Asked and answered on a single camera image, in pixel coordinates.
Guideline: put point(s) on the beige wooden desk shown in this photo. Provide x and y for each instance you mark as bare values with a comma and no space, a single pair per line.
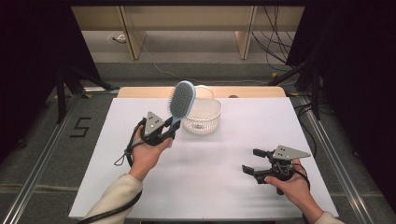
186,18

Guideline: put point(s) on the light blue hairbrush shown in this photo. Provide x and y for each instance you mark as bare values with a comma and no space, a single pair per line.
182,99

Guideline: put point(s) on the white table mat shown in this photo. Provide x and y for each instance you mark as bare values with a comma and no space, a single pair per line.
218,180

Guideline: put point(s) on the metal floor rail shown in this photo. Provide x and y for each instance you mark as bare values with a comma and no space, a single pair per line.
37,177
339,168

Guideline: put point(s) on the black curtain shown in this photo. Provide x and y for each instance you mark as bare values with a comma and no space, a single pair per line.
358,77
31,62

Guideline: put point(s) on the black tripod stand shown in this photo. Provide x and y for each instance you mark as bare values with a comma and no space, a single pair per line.
61,93
316,93

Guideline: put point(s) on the person's right hand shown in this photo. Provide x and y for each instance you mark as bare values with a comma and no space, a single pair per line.
297,193

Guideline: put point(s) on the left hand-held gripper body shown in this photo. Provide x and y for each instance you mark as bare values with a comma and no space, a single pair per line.
152,124

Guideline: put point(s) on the person's left hand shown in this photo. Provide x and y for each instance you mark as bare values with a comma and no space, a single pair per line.
146,155

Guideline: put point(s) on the round floor socket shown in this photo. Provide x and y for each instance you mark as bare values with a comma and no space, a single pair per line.
116,38

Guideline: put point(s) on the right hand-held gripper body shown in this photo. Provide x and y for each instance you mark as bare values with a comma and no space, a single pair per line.
288,153

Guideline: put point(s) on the white plastic basket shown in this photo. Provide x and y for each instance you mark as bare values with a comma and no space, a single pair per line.
205,115

